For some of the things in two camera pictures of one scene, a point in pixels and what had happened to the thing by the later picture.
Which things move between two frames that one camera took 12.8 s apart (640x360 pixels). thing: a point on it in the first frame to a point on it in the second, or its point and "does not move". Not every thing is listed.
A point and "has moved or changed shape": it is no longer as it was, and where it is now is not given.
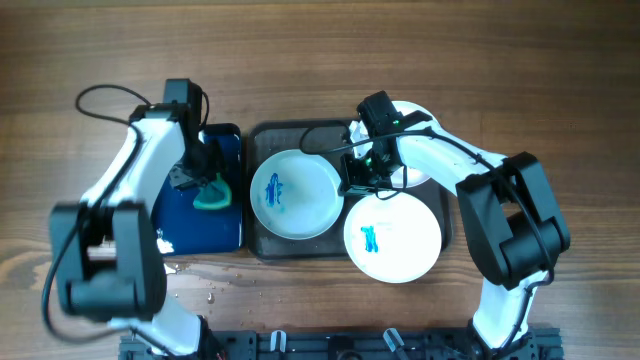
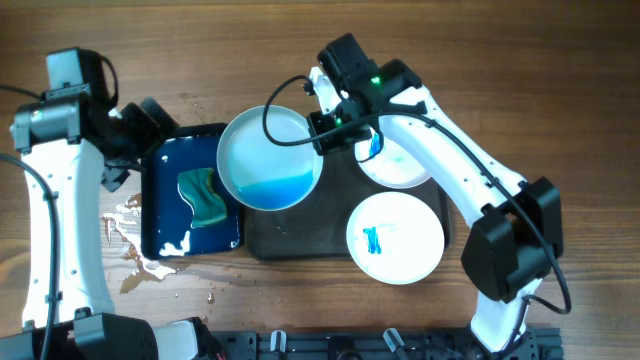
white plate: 295,195 to 263,175
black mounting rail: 345,344 does not move
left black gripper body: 202,162 to 143,133
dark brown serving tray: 265,138 does not move
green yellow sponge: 213,195 has moved or changed shape
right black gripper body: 368,173 to 340,139
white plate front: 393,240 does not move
